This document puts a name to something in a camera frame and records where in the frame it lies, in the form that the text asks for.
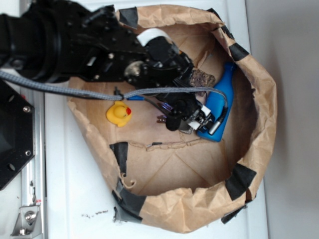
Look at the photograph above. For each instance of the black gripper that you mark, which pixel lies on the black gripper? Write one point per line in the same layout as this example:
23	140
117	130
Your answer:
101	50

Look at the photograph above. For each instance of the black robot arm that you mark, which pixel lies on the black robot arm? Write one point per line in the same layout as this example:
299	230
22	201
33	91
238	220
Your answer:
58	39

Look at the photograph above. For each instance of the yellow rubber duck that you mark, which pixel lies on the yellow rubber duck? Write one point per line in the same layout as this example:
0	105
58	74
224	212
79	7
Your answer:
119	114

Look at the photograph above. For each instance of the brown rock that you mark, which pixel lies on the brown rock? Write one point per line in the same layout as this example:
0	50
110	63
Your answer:
202	79

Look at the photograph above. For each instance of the blue plastic bottle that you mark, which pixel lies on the blue plastic bottle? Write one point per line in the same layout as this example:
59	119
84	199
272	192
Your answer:
216	103

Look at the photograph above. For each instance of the brown paper bag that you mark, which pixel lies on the brown paper bag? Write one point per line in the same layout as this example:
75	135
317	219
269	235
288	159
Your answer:
176	181

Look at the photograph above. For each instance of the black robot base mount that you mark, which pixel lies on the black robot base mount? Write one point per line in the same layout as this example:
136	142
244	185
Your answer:
16	133

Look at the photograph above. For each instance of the aluminium rail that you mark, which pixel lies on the aluminium rail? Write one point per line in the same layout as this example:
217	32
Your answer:
32	217

